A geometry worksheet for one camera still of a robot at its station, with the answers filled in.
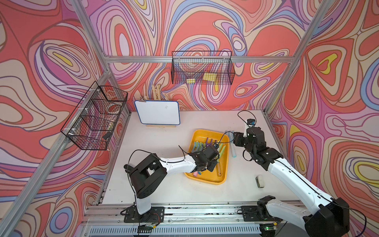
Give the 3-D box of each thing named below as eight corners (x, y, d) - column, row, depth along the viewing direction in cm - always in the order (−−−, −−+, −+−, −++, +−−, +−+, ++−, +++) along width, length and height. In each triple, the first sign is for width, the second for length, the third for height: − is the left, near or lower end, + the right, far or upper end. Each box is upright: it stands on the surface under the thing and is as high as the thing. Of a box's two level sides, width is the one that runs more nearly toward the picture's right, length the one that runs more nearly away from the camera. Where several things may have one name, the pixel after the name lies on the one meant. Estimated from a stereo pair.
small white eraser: (258, 187, 83) (260, 186, 81) (254, 177, 87) (256, 175, 85) (263, 187, 83) (265, 186, 81) (260, 177, 87) (262, 175, 85)
